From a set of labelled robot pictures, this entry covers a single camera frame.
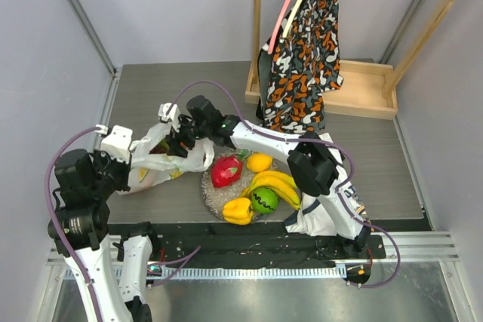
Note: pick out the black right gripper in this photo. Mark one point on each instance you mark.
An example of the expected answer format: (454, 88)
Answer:
(178, 141)

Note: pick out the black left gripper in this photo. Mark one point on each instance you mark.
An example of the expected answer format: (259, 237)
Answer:
(100, 156)

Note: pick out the white plastic bag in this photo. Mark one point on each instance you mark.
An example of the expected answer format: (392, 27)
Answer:
(151, 165)

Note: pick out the red fake dragon fruit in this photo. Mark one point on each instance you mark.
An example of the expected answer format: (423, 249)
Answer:
(228, 169)

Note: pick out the yellow fake lemon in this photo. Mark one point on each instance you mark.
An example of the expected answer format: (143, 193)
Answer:
(258, 162)

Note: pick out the yellow fake bell pepper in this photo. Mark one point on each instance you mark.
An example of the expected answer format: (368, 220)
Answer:
(238, 211)

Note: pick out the green fake watermelon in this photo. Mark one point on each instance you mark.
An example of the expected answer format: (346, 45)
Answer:
(264, 200)

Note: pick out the yellow fake banana bunch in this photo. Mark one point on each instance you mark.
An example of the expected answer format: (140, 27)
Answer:
(281, 183)

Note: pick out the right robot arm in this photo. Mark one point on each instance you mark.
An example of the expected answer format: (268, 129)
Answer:
(312, 161)

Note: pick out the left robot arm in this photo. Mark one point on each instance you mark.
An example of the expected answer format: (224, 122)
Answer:
(86, 181)

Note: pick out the round glass plate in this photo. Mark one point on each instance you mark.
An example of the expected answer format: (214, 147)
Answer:
(216, 198)

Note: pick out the zebra striped garment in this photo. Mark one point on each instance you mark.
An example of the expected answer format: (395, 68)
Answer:
(264, 64)

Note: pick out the camouflage patterned garment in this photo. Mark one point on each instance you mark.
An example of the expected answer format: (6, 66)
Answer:
(305, 65)

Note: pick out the white navy-trimmed tank top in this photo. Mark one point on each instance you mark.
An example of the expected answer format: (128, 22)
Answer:
(338, 213)

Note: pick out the wooden clothes rack base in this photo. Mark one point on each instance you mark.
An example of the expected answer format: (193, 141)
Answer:
(369, 88)

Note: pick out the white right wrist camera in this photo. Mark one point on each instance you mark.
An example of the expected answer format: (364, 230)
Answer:
(168, 113)

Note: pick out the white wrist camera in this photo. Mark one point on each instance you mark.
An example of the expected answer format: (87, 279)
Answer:
(115, 142)
(168, 113)

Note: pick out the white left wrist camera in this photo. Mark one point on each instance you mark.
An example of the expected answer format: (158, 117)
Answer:
(115, 142)

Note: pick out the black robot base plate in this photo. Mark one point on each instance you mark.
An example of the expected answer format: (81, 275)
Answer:
(254, 246)

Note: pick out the white slotted cable duct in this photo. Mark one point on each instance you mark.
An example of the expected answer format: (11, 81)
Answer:
(218, 274)

